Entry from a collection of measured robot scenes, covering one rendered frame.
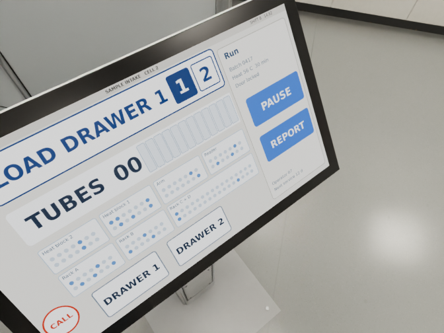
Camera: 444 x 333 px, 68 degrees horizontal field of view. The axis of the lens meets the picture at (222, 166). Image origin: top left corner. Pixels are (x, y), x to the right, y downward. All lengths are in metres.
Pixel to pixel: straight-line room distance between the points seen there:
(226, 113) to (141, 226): 0.19
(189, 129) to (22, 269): 0.25
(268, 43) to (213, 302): 1.13
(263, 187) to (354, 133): 1.49
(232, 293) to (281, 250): 0.30
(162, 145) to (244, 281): 1.10
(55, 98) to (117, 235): 0.18
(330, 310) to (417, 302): 0.38
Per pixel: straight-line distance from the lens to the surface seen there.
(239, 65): 0.46
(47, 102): 0.39
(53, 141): 0.40
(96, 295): 0.47
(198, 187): 0.45
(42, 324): 0.48
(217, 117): 0.44
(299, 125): 0.53
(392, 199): 1.83
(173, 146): 0.42
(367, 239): 1.68
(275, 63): 0.49
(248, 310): 1.44
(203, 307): 1.43
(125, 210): 0.43
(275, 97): 0.49
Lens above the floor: 1.46
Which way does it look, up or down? 60 degrees down
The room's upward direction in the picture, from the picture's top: 3 degrees clockwise
